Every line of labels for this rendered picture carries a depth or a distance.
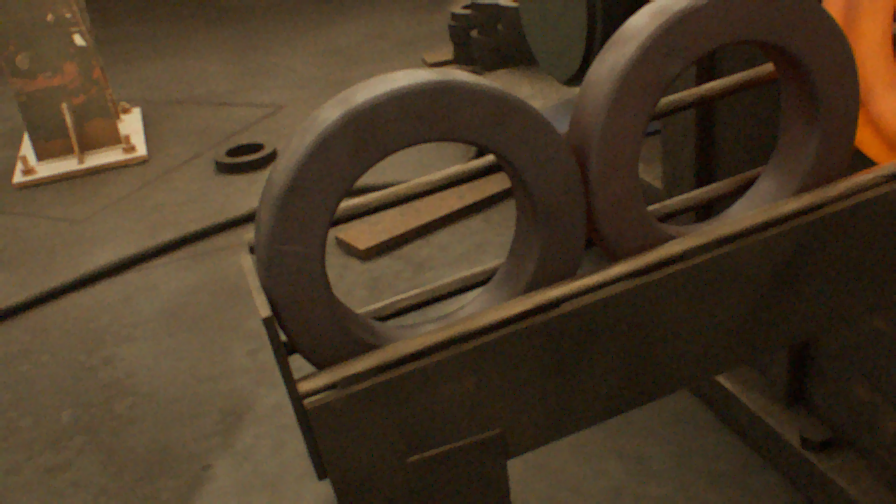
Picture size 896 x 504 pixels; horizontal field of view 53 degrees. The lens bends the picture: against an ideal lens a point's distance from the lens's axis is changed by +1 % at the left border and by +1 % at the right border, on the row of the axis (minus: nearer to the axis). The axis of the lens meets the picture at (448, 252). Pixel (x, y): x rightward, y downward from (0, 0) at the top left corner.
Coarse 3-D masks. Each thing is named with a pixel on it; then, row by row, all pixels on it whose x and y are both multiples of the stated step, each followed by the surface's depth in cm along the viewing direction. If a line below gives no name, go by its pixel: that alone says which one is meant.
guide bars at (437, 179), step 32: (768, 64) 59; (672, 96) 57; (704, 96) 57; (480, 160) 54; (384, 192) 53; (416, 192) 53; (704, 192) 58; (736, 192) 58; (448, 288) 54; (384, 320) 53; (288, 352) 52
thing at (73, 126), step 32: (0, 0) 258; (32, 0) 261; (64, 0) 262; (0, 32) 262; (32, 32) 264; (64, 32) 267; (32, 64) 268; (64, 64) 270; (96, 64) 273; (32, 96) 271; (64, 96) 274; (96, 96) 277; (32, 128) 275; (64, 128) 278; (96, 128) 281; (128, 128) 303; (32, 160) 284; (64, 160) 280; (96, 160) 276; (128, 160) 275
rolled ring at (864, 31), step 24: (840, 0) 57; (864, 0) 56; (888, 0) 56; (840, 24) 56; (864, 24) 56; (888, 24) 56; (864, 48) 56; (888, 48) 56; (864, 72) 56; (888, 72) 56; (864, 96) 56; (888, 96) 56; (864, 120) 57; (888, 120) 56; (864, 144) 59; (888, 144) 57
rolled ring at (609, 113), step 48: (672, 0) 48; (720, 0) 47; (768, 0) 49; (624, 48) 48; (672, 48) 48; (720, 48) 49; (768, 48) 51; (816, 48) 51; (624, 96) 48; (816, 96) 52; (576, 144) 50; (624, 144) 49; (816, 144) 54; (624, 192) 50; (768, 192) 56; (624, 240) 51; (672, 240) 53
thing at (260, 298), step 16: (256, 272) 48; (256, 288) 46; (256, 304) 45; (272, 320) 44; (272, 336) 44; (288, 368) 45; (288, 384) 45; (304, 416) 47; (304, 432) 47; (320, 464) 48; (320, 480) 48
